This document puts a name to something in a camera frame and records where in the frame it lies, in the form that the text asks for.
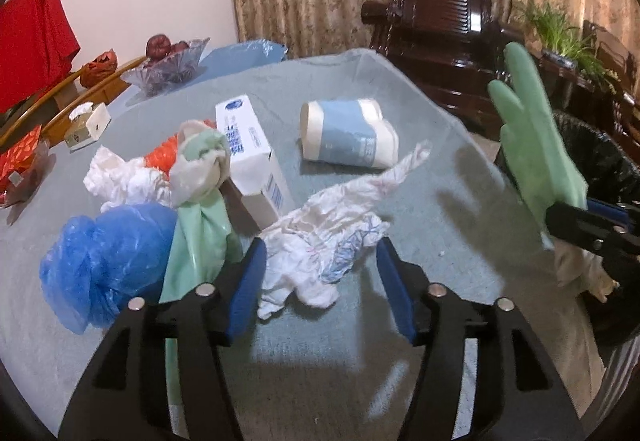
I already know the small white tissue box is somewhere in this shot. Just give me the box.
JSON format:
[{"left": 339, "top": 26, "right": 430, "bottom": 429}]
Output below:
[{"left": 62, "top": 101, "right": 112, "bottom": 152}]

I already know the light blue tablecloth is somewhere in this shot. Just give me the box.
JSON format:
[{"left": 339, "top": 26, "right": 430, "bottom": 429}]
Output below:
[{"left": 107, "top": 38, "right": 290, "bottom": 109}]

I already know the wooden chair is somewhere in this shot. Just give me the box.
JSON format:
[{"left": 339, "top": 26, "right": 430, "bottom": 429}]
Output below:
[
  {"left": 42, "top": 71, "right": 132, "bottom": 142},
  {"left": 0, "top": 56, "right": 151, "bottom": 147}
]

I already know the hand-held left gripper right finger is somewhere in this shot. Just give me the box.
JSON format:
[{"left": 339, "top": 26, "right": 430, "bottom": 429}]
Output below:
[{"left": 375, "top": 237, "right": 586, "bottom": 441}]

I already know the green rubber glove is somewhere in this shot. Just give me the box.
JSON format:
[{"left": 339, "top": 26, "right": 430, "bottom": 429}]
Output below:
[{"left": 487, "top": 41, "right": 621, "bottom": 304}]

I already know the red cloth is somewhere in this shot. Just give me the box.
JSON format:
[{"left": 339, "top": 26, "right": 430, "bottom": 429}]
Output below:
[{"left": 0, "top": 0, "right": 81, "bottom": 114}]

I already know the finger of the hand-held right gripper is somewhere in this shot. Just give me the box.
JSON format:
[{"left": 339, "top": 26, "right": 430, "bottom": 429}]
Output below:
[
  {"left": 586, "top": 198, "right": 640, "bottom": 233},
  {"left": 545, "top": 202, "right": 640, "bottom": 256}
]

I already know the white plastic bag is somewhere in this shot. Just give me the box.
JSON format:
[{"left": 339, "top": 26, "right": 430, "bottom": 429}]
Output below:
[{"left": 256, "top": 140, "right": 433, "bottom": 321}]

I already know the dark wooden armchair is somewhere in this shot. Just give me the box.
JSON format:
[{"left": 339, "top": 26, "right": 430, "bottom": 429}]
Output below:
[
  {"left": 361, "top": 0, "right": 526, "bottom": 142},
  {"left": 580, "top": 20, "right": 640, "bottom": 157}
]

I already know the orange plastic bag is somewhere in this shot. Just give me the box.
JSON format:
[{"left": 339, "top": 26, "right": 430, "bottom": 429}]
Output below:
[{"left": 80, "top": 50, "right": 118, "bottom": 87}]

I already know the white box with blue print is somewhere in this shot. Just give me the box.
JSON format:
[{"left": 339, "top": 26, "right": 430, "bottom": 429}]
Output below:
[{"left": 215, "top": 94, "right": 296, "bottom": 232}]

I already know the dark wooden side table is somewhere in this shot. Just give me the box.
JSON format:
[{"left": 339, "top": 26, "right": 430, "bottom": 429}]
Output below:
[{"left": 520, "top": 48, "right": 621, "bottom": 112}]

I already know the white crumpled tissue paper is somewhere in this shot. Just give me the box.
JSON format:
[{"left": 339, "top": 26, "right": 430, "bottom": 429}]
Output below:
[{"left": 82, "top": 145, "right": 176, "bottom": 214}]

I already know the blue plastic bag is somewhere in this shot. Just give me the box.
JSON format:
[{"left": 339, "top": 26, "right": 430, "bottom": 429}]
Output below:
[{"left": 39, "top": 202, "right": 180, "bottom": 336}]

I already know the bag roll with blue label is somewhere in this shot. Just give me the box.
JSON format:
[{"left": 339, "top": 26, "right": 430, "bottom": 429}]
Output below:
[{"left": 299, "top": 97, "right": 400, "bottom": 169}]

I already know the red patterned bag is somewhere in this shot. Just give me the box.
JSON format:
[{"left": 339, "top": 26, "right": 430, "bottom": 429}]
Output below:
[{"left": 0, "top": 124, "right": 51, "bottom": 209}]

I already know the glass fruit bowl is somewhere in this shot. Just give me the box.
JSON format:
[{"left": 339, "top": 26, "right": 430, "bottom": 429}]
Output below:
[{"left": 120, "top": 38, "right": 212, "bottom": 97}]

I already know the grey-blue blanket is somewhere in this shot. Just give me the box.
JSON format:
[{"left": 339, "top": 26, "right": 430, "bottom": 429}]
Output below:
[{"left": 0, "top": 48, "right": 608, "bottom": 441}]

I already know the green potted plant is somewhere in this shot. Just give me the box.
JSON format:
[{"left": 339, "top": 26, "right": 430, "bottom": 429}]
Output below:
[{"left": 515, "top": 0, "right": 618, "bottom": 87}]

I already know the black lined trash bin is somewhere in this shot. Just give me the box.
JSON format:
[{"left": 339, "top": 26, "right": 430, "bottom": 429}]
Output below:
[{"left": 550, "top": 111, "right": 640, "bottom": 347}]

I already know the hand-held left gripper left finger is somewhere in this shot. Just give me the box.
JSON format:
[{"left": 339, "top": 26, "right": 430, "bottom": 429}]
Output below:
[{"left": 59, "top": 237, "right": 268, "bottom": 441}]

